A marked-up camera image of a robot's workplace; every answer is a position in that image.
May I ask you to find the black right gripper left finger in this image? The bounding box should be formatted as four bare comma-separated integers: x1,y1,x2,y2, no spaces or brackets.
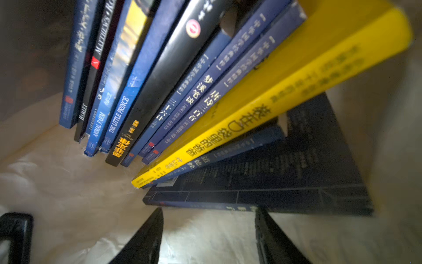
109,207,164,264

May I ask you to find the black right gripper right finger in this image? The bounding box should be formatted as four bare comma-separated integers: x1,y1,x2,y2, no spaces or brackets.
255,207,311,264

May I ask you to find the cream canvas tote bag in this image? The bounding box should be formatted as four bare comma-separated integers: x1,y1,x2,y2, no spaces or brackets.
1,1,422,264

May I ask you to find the dark navy grid-cover book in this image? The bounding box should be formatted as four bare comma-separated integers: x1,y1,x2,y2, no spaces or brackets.
143,94,374,216

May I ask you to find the yellow paperback book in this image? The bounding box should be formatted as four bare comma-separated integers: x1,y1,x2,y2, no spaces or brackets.
132,1,413,188

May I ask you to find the navy book under yellow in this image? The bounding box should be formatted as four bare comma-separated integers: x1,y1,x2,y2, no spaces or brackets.
143,120,288,189

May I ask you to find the navy far-left book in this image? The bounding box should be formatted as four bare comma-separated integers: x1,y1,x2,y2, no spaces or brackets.
59,0,104,129

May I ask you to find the navy Chinese classics book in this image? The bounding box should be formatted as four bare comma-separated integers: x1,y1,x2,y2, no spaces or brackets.
131,1,291,157

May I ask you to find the blue Animal Farm book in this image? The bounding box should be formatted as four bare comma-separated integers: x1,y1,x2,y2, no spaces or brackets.
84,1,160,157

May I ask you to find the navy Chinese poetry book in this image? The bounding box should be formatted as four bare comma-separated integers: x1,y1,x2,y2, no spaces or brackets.
141,1,307,165

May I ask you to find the blue Little Prince book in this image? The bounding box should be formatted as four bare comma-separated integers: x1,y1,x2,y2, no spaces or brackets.
99,1,186,153

